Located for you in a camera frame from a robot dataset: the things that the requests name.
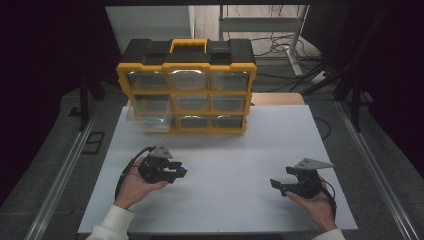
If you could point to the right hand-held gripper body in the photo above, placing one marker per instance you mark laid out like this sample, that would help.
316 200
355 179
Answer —
308 181

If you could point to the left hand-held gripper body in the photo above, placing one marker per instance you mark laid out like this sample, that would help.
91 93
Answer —
155 166

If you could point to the single transparent plastic drawer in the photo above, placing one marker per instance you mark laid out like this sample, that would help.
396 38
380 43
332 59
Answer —
150 118

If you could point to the yellow black drawer organizer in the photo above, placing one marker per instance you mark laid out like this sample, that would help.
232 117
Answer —
186 55

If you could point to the person's right hand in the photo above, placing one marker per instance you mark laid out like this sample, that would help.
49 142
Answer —
316 208

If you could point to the person's left hand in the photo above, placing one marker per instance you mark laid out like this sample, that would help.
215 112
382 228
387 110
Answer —
136 188

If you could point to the grid of clear drawers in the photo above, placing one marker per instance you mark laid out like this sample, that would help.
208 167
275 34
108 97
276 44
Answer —
196 100

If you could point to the wooden table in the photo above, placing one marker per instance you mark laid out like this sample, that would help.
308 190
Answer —
278 99

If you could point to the black metal stand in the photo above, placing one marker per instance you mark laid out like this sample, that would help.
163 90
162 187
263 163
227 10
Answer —
87 96
353 100

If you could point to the white power strip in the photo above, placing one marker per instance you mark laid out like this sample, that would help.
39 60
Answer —
319 77

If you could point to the dark curtain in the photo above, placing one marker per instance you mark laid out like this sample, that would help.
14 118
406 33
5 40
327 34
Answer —
40 66
393 66

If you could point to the white panel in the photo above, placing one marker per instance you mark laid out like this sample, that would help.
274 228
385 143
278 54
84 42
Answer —
150 23

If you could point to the metal floor rail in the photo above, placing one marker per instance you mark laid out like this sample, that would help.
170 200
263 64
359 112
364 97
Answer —
373 166
60 180

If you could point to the white metal desk frame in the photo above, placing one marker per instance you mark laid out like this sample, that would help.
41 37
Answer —
260 25

